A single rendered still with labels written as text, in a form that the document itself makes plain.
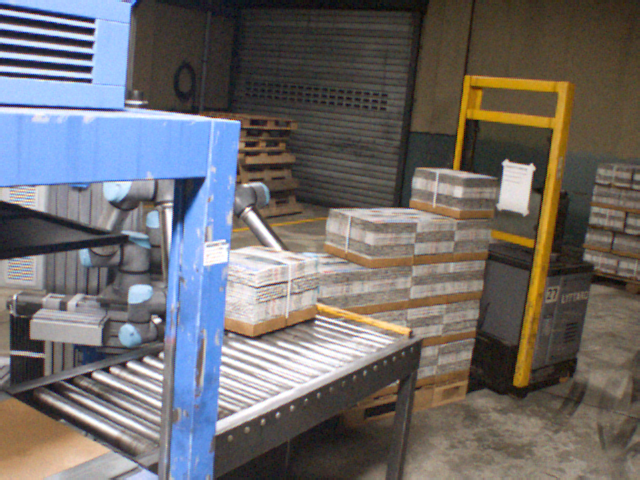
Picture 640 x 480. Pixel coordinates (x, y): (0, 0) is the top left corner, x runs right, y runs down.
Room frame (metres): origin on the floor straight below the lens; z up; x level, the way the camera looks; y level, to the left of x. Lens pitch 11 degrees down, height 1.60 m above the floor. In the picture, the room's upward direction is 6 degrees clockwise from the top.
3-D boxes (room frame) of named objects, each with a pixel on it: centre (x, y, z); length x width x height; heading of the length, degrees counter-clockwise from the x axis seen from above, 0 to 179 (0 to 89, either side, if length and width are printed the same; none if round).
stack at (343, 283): (3.60, -0.15, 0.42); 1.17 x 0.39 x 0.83; 129
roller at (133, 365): (1.91, 0.33, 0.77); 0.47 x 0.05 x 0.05; 57
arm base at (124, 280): (2.67, 0.69, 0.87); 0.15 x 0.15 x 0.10
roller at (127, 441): (1.64, 0.50, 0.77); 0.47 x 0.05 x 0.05; 57
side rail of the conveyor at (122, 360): (2.27, 0.40, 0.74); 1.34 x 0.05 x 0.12; 147
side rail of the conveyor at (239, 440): (1.99, -0.03, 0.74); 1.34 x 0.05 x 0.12; 147
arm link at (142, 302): (2.23, 0.53, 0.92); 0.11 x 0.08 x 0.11; 124
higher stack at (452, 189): (4.06, -0.71, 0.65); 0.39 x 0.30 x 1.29; 39
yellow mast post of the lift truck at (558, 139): (4.07, -1.26, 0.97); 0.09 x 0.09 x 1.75; 39
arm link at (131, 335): (2.22, 0.55, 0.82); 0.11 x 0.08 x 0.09; 147
